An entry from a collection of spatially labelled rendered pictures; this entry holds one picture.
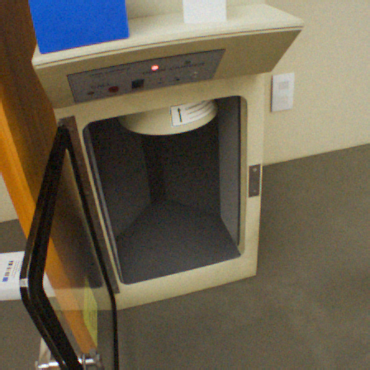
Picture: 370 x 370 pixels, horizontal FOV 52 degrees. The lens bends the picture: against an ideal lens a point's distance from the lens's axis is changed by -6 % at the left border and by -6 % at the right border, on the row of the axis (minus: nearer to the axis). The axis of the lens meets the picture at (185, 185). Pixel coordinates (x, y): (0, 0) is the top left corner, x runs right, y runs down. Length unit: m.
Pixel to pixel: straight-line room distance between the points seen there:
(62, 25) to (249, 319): 0.64
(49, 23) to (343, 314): 0.74
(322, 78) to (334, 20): 0.18
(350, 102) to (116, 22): 1.02
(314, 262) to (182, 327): 0.34
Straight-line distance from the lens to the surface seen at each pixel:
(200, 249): 0.86
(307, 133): 1.31
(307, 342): 0.82
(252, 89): 0.64
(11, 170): 0.54
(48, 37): 0.45
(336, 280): 0.93
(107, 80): 0.51
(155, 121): 0.65
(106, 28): 0.45
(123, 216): 0.91
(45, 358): 0.52
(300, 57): 1.19
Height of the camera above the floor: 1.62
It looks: 36 degrees down
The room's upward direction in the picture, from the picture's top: 5 degrees counter-clockwise
